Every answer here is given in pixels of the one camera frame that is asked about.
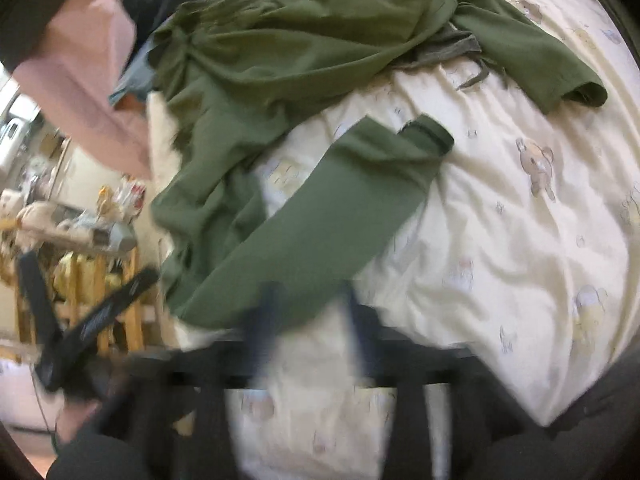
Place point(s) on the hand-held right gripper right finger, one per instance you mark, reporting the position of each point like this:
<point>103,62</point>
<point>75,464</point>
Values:
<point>357,332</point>

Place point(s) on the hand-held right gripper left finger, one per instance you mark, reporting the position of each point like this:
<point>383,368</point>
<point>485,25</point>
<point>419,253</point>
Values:
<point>260,330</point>

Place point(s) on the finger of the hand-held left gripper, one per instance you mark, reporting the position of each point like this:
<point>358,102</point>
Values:
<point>40,300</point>
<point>112,307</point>

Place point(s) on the green pants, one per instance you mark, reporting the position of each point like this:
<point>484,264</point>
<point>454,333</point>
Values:
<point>280,60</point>

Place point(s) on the person's left forearm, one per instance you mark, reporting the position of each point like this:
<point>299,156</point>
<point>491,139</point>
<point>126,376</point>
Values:
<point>95,460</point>

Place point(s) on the person's left hand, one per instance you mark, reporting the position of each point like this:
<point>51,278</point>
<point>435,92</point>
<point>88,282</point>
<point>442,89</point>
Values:
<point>77,420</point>

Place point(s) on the cluttered wooden table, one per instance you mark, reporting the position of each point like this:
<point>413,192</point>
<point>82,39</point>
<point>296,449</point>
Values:
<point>85,232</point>

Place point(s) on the white appliance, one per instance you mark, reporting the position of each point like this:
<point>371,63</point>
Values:
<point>12,140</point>

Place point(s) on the cream printed bed sheet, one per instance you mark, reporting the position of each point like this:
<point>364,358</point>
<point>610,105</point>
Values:
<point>500,240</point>

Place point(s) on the blue cloth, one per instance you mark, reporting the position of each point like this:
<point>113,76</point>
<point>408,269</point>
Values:
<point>135,77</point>

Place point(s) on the pink cloth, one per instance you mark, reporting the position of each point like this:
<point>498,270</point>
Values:
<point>85,70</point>

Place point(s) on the grey patterned garment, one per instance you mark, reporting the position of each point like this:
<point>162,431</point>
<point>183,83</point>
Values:
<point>447,45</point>

